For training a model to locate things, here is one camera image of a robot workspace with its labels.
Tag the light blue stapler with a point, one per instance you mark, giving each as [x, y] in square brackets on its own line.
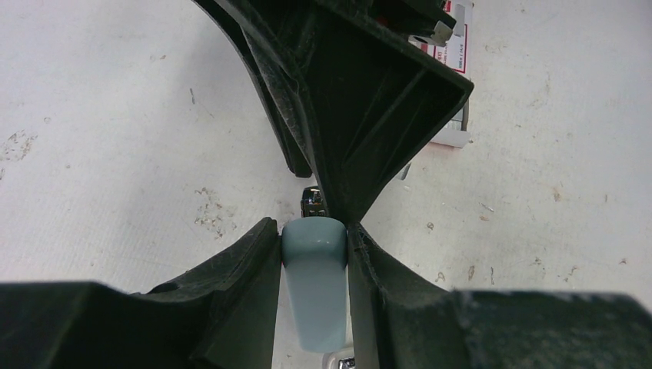
[315, 258]

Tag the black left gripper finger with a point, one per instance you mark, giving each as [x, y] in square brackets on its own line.
[401, 320]
[219, 314]

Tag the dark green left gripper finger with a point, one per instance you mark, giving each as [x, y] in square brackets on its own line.
[359, 100]
[293, 156]

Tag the red white staple box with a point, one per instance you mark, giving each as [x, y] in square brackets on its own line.
[454, 55]

